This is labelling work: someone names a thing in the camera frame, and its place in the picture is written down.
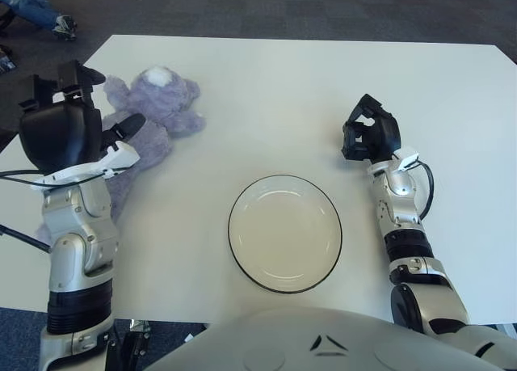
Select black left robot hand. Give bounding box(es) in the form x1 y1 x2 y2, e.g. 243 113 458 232
19 59 146 174

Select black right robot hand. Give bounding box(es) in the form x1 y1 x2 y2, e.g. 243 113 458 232
341 93 403 164

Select purple plush bear doll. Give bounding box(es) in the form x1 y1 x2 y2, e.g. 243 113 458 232
34 65 207 245

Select white plate black rim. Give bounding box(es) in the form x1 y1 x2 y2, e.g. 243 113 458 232
227 174 343 294

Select white black sneaker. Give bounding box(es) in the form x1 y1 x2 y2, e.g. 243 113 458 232
51 15 78 41

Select person's leg blue jeans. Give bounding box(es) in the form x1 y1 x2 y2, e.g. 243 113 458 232
0 0 57 31

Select grey robot torso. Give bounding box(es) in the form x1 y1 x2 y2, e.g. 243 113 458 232
139 306 517 371

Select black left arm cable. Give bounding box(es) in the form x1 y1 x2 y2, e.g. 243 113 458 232
0 169 53 253

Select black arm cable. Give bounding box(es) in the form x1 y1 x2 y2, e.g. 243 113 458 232
418 160 435 221
0 169 53 253

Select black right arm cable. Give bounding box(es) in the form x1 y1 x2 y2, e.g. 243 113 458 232
418 160 435 221

